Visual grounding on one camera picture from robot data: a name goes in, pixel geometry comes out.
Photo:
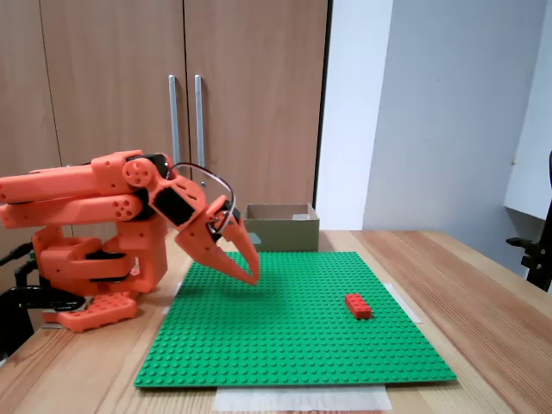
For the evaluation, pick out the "open cardboard box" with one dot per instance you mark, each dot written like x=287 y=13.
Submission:
x=284 y=235

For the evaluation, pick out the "green lego baseplate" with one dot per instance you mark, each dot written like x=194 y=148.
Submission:
x=280 y=336

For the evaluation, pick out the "red lego block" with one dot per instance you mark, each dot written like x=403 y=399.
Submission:
x=358 y=306

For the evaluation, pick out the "wooden cabinet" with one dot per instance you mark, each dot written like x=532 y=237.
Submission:
x=108 y=86

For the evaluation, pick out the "wide translucent tape strip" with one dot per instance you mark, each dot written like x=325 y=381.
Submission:
x=302 y=399

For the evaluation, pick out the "black table clamp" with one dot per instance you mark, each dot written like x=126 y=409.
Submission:
x=17 y=310

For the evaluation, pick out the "black chair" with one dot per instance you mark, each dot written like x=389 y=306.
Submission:
x=537 y=263

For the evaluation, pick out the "white furniture panel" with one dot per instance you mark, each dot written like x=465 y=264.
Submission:
x=532 y=151

